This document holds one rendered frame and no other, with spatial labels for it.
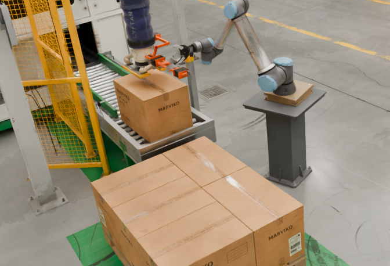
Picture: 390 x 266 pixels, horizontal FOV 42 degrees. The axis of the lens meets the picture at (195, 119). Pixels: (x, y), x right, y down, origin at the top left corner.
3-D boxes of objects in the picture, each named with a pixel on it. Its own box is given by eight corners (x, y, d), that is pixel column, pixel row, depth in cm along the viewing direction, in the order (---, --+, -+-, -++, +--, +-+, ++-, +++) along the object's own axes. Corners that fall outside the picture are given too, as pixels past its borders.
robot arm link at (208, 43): (215, 50, 420) (215, 39, 414) (202, 54, 414) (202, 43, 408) (208, 45, 426) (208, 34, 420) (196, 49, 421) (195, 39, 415)
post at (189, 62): (196, 148, 509) (183, 53, 463) (202, 146, 512) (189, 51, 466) (199, 150, 504) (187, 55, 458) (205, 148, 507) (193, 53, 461)
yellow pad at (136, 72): (122, 67, 431) (121, 62, 429) (132, 64, 435) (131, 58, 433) (140, 78, 404) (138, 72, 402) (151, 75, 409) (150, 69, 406)
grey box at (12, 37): (6, 40, 403) (-5, 3, 389) (13, 38, 405) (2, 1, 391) (12, 46, 387) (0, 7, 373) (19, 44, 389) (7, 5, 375)
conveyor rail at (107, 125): (56, 86, 592) (51, 71, 584) (60, 85, 594) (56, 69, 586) (141, 169, 410) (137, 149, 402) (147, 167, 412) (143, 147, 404)
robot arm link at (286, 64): (297, 76, 408) (296, 57, 398) (286, 86, 397) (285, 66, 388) (280, 72, 416) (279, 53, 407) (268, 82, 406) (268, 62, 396)
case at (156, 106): (121, 120, 461) (112, 79, 442) (159, 105, 478) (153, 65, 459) (152, 145, 414) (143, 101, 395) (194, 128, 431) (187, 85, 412)
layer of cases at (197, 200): (101, 225, 396) (90, 182, 378) (209, 176, 437) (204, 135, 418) (176, 327, 302) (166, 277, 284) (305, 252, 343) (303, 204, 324)
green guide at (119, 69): (98, 60, 609) (97, 53, 604) (106, 57, 613) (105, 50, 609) (160, 102, 482) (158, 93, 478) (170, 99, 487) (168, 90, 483)
